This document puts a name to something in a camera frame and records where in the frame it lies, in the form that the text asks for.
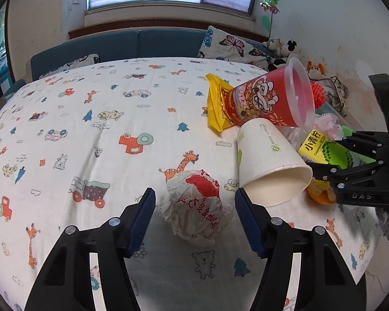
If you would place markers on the shiny pinwheel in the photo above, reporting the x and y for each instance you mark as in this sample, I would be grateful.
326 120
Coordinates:
269 1

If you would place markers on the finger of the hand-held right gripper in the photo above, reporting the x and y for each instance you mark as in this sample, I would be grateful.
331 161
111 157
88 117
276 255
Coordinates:
366 142
340 173

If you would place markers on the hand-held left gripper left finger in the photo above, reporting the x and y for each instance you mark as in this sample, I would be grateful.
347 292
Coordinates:
142 222

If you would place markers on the small printed pillow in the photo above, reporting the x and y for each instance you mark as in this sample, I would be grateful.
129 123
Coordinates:
74 63

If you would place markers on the grey knit cloth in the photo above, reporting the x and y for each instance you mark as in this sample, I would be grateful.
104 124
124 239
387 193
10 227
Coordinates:
385 222

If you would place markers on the grey white plush toy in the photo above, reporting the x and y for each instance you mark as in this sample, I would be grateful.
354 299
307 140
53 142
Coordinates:
272 43

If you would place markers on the red spiky ball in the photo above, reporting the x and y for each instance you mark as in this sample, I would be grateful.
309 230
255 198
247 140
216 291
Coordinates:
317 95

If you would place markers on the green heart wall sticker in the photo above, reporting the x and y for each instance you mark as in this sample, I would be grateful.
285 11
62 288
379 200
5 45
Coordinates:
265 22

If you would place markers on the green yellow drink carton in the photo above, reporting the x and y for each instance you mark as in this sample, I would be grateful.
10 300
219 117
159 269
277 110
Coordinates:
330 154

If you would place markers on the crumpled pink tissue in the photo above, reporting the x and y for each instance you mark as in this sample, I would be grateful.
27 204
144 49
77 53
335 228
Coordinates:
327 124

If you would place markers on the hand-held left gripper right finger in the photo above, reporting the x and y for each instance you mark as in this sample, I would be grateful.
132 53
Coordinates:
248 225

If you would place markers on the orange fox plush toy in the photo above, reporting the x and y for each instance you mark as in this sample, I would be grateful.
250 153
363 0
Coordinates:
315 68

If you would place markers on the orange yellow wrapper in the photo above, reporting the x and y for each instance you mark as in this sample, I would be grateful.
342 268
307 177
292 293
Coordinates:
319 196

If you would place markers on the white red paper wrapper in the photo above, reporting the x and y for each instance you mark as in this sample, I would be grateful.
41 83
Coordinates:
197 209

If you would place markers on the black white mouse plush toy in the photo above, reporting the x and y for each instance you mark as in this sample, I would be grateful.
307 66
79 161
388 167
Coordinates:
287 51

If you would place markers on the cartoon printed blanket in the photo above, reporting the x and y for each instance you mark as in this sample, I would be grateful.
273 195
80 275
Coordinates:
84 129

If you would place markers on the beige printed cloth bag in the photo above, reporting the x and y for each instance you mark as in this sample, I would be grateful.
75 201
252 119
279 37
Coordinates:
337 90

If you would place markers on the wooden window ledge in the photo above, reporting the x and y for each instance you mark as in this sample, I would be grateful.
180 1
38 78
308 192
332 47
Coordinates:
149 26

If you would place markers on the blue sofa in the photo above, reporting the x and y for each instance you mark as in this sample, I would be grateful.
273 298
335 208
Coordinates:
123 45

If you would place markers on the yellow snack packet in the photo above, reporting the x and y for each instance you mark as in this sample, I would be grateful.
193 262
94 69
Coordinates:
215 103

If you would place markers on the butterfly print pillow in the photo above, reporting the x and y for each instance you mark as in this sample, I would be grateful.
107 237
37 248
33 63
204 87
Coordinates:
233 45

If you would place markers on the white paper cup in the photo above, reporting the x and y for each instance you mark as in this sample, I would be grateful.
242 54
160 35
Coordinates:
265 155

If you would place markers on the red printed plastic cup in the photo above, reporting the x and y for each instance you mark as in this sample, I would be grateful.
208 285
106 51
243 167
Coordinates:
262 100

